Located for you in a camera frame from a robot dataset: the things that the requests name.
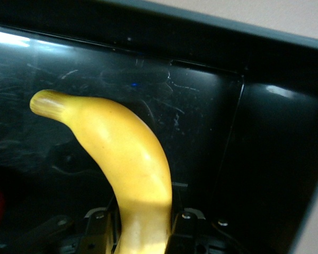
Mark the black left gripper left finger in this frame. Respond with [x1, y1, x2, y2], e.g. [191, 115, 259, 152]
[82, 206, 122, 254]

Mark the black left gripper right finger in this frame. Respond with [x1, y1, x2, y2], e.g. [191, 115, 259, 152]
[166, 207, 210, 254]

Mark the yellow banana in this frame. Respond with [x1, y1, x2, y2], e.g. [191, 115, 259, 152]
[29, 89, 174, 254]

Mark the black plastic box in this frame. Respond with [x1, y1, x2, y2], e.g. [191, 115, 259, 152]
[0, 0, 318, 254]

